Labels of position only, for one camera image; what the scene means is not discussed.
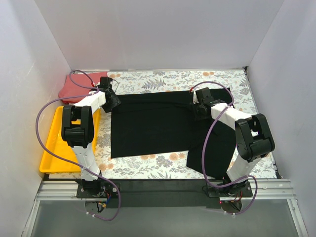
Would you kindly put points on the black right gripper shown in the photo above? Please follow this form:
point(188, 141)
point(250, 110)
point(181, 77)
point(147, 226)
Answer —
point(197, 113)

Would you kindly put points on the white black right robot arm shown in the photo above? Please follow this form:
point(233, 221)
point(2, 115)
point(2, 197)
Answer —
point(254, 140)

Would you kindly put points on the folded red t shirt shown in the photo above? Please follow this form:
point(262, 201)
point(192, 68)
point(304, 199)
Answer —
point(70, 89)

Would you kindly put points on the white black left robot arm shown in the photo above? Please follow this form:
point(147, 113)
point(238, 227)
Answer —
point(78, 131)

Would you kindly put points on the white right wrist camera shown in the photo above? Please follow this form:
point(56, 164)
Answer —
point(193, 93)

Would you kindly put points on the floral table mat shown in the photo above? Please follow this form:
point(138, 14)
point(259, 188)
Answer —
point(167, 165)

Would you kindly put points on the aluminium frame rail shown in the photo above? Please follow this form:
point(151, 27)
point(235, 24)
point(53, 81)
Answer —
point(49, 191)

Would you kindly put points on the yellow plastic tray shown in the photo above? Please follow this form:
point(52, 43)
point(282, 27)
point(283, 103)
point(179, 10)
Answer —
point(51, 164)

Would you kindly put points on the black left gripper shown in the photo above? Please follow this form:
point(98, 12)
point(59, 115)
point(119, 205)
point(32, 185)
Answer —
point(112, 101)

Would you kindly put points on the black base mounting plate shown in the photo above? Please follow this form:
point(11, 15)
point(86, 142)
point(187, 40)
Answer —
point(158, 193)

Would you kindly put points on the black t shirt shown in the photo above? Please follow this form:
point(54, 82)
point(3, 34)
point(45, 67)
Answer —
point(153, 123)

